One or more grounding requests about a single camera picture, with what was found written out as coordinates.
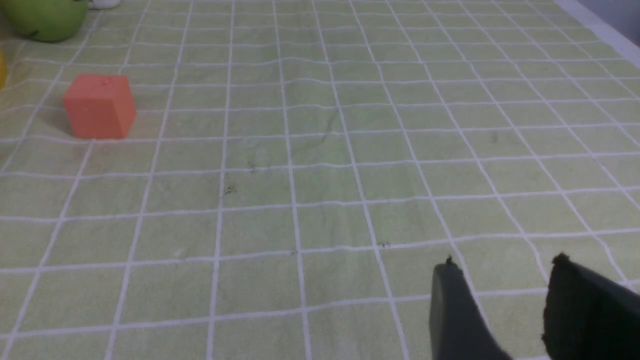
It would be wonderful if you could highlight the orange-red foam cube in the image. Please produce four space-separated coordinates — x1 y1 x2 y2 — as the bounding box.
62 73 137 140

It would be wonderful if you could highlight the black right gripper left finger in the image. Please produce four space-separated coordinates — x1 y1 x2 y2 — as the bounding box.
430 256 511 360

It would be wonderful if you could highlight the green round ball toy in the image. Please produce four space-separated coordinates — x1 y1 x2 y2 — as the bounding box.
0 0 89 43

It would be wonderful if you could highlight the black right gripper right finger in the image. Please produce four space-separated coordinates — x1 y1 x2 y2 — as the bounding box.
542 253 640 360

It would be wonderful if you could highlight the green lidded storage box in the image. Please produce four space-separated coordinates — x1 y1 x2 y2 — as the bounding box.
87 0 122 10

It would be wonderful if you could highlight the green checkered tablecloth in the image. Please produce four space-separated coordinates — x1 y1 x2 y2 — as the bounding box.
0 0 640 360

